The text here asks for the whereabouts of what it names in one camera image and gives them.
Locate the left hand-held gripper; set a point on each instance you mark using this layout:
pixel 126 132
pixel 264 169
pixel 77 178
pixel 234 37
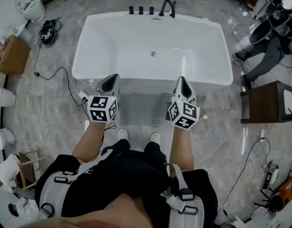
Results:
pixel 103 108

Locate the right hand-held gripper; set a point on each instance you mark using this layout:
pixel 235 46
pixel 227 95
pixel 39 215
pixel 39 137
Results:
pixel 184 114

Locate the grey perforated bath mat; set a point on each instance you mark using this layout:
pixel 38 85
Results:
pixel 141 109

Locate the white bathtub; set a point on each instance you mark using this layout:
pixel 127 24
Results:
pixel 150 37

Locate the person's left forearm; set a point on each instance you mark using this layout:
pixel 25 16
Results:
pixel 89 141

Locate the person's right forearm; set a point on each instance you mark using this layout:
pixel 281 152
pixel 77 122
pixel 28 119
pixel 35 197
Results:
pixel 181 148

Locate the black bathtub faucet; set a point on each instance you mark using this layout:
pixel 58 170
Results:
pixel 165 6

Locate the person's left white shoe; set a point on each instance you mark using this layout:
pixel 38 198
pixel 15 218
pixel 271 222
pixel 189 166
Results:
pixel 123 134

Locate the person's white shoe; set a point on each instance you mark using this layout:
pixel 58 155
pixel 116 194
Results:
pixel 123 134
pixel 155 137

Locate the person's right white shoe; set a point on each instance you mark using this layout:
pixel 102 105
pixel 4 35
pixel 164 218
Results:
pixel 155 137

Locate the person's black clothing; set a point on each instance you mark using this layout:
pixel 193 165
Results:
pixel 122 170

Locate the dark wooden vanity cabinet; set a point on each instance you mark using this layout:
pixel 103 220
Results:
pixel 262 103

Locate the light wooden chair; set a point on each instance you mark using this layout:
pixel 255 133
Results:
pixel 32 165

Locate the black round device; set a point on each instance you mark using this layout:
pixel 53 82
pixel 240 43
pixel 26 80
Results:
pixel 47 35

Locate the white chest harness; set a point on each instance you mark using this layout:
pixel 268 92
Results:
pixel 53 193

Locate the black tap knob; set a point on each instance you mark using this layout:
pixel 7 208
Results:
pixel 151 10
pixel 131 10
pixel 141 10

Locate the brown cardboard box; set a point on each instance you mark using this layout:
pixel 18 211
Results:
pixel 14 56

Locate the black swivel chair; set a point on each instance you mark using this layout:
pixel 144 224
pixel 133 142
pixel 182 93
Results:
pixel 262 31

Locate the white toilet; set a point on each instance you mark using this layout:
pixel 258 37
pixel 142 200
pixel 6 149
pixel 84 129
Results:
pixel 32 8

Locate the orange box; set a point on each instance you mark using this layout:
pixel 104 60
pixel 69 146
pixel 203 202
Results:
pixel 288 189

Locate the white wall plug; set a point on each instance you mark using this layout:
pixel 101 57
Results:
pixel 262 135

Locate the white ceramic pedestal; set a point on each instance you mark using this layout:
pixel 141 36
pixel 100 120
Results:
pixel 3 96
pixel 2 138

